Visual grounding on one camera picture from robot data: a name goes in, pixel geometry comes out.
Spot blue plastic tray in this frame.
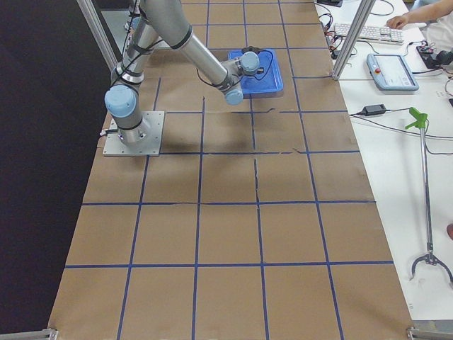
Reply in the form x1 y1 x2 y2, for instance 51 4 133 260
228 46 283 95

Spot long reacher grabber tool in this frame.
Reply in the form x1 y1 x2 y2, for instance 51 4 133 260
405 107 452 287

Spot right side frame post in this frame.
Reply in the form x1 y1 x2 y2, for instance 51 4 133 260
331 0 375 81

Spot brown paper table cover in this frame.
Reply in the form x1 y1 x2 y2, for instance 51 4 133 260
49 1 411 339

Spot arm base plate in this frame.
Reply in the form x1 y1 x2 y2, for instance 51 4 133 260
103 111 165 157

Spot person's hand at keyboard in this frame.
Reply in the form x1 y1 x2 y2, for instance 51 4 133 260
386 14 409 30

